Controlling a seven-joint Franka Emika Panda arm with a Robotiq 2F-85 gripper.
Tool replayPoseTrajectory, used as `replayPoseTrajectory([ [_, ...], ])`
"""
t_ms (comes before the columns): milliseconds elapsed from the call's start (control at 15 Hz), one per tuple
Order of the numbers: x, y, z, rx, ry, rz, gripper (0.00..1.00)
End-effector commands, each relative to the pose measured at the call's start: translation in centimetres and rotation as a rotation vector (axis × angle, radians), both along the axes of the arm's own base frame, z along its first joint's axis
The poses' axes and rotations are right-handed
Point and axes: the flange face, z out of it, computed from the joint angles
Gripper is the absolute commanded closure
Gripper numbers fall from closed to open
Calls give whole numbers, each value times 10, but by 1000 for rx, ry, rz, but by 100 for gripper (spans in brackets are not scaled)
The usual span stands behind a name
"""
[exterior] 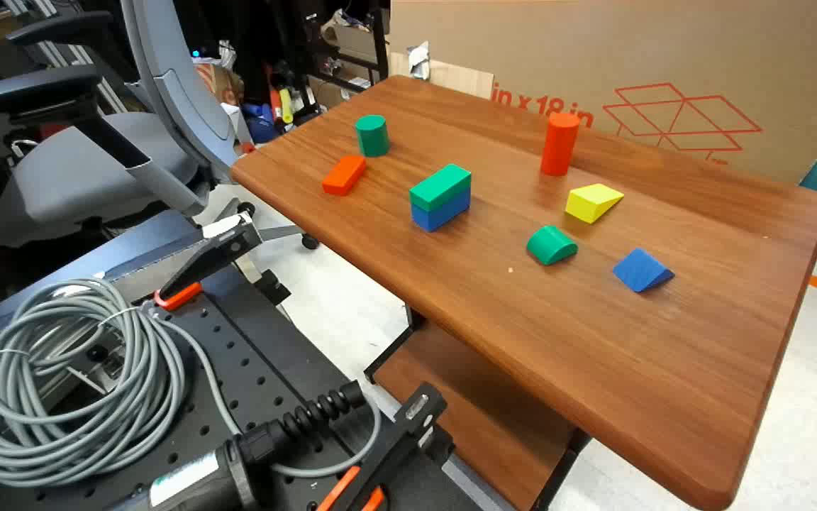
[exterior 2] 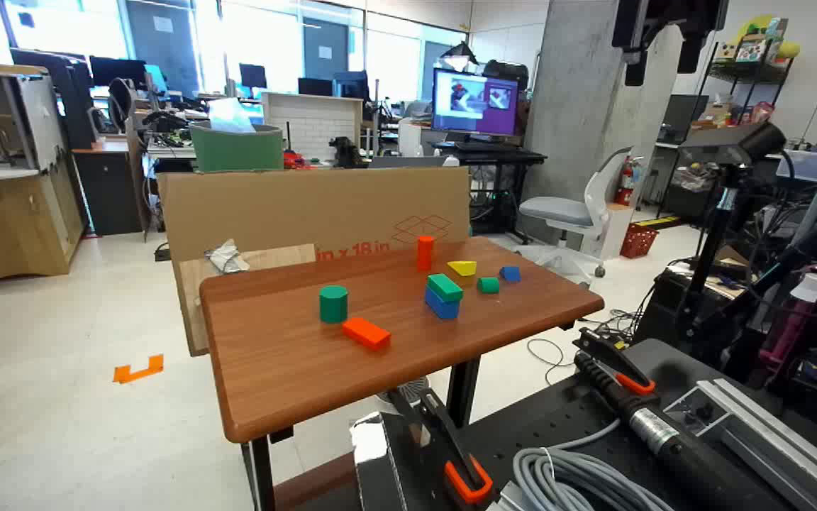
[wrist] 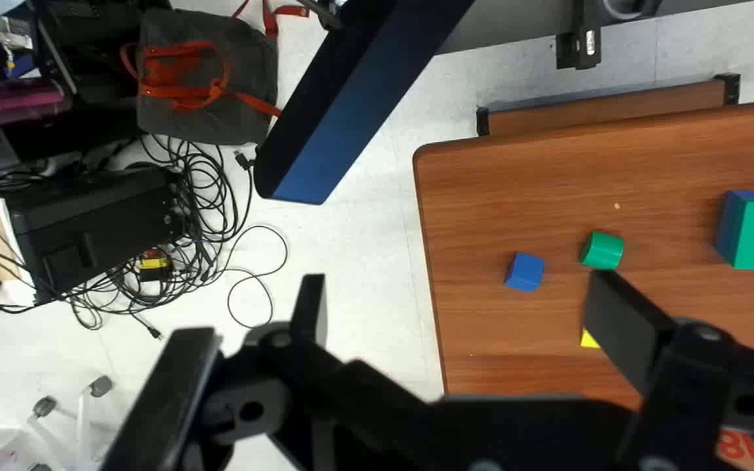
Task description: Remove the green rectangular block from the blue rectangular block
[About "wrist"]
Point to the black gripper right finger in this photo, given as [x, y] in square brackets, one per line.
[630, 328]

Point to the black bracket device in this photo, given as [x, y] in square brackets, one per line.
[580, 42]

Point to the black equipment box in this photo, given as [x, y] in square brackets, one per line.
[90, 229]

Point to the blue rectangular block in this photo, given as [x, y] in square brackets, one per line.
[726, 225]

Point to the grey bag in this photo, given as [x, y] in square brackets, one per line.
[209, 107]

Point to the purple roll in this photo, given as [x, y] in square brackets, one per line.
[12, 103]

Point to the dark blue beam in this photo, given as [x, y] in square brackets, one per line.
[352, 94]

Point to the brown board with black edge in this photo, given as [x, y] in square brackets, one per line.
[609, 105]

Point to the small yellow block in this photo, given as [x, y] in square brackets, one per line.
[588, 340]

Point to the small green block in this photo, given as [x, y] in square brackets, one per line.
[601, 250]

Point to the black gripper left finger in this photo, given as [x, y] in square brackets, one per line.
[163, 402]

